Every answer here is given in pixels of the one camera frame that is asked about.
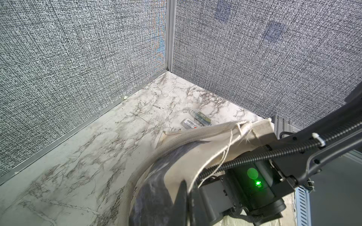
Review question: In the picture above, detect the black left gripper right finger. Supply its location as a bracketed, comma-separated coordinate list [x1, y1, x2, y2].
[189, 190, 209, 226]

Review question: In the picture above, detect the clear compass set case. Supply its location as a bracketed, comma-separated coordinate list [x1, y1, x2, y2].
[190, 110, 213, 126]

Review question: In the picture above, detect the beige canvas tote bag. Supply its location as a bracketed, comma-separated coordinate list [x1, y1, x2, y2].
[115, 118, 296, 226]

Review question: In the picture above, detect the black corrugated cable hose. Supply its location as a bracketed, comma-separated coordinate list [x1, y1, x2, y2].
[196, 117, 362, 183]

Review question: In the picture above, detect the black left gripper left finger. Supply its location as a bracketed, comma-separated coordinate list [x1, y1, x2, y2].
[128, 180, 189, 226]

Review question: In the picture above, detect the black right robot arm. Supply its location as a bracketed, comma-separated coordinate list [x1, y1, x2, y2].
[189, 85, 362, 226]

